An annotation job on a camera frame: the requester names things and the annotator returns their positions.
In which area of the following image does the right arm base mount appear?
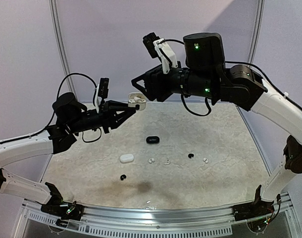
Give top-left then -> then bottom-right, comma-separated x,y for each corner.
232,200 -> 274,221

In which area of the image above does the aluminium frame post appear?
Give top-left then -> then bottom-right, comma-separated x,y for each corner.
49,0 -> 79,100
248,0 -> 265,63

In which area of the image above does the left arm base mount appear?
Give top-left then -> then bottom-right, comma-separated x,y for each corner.
41,201 -> 85,221

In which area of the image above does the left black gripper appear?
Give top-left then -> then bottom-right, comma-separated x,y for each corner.
68,100 -> 136,134

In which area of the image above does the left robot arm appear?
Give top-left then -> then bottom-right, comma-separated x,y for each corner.
0,92 -> 140,215

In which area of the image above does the left aluminium frame post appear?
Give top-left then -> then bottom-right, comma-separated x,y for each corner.
49,0 -> 79,100

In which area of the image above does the white charging case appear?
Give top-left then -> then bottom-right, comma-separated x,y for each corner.
119,154 -> 135,164
128,92 -> 147,111

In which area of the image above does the right aluminium frame post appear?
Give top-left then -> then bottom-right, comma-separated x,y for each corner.
248,0 -> 265,63

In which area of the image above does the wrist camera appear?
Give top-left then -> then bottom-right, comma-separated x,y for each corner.
93,78 -> 109,112
143,32 -> 179,74

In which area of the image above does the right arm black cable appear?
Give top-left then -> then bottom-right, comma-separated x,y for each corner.
157,38 -> 302,224

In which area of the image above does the black charging case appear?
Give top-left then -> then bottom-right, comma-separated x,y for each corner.
146,136 -> 160,144

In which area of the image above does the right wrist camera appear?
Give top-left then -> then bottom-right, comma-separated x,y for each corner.
143,32 -> 179,74

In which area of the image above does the aluminium front rail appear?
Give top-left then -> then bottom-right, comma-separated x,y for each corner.
14,193 -> 302,238

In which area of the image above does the white closed charging case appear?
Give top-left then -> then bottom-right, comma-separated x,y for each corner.
119,154 -> 135,164

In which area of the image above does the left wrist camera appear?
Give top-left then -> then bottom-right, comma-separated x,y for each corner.
93,78 -> 109,112

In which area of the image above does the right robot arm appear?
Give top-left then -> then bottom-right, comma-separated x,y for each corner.
132,33 -> 302,217

